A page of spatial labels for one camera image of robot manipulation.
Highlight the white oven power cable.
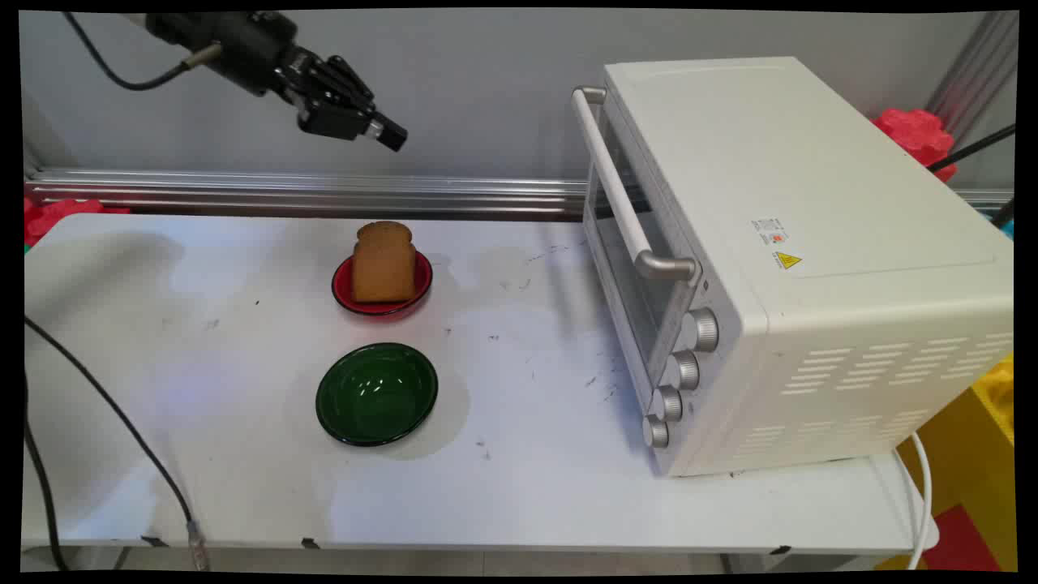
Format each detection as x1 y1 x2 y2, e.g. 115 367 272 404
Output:
892 430 934 571

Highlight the aluminium frame rail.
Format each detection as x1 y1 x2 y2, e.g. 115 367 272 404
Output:
24 168 1015 222

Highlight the thin black rod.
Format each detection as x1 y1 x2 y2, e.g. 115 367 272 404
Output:
928 122 1017 174

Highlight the brown toast bread slice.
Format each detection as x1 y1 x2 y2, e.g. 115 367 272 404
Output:
351 221 418 304

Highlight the white oven label sticker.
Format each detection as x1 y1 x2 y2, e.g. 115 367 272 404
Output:
749 217 790 247

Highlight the aluminium frame post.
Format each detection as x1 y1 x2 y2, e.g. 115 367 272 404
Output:
924 11 1019 148

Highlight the red bowl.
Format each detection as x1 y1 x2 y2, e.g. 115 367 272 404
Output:
331 250 434 317

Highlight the yellow floor mat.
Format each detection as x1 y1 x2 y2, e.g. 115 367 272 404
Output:
874 388 1017 573

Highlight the red foam block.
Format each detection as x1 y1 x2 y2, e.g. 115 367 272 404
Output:
24 198 131 249
871 107 959 183

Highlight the red floor mat tile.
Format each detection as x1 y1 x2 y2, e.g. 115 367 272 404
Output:
923 503 1003 573

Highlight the plain black cable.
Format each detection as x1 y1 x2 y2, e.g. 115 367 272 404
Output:
23 381 71 573

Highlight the green bowl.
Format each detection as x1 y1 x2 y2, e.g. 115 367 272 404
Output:
315 342 440 448

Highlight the black cable with metal connector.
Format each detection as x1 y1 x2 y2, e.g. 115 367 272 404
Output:
24 316 212 573

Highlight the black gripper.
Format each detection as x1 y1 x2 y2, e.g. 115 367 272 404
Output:
207 11 409 153

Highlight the oven door with handle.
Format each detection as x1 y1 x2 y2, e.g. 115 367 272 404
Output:
571 84 708 384

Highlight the white toaster oven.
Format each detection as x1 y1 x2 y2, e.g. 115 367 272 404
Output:
584 55 1015 478

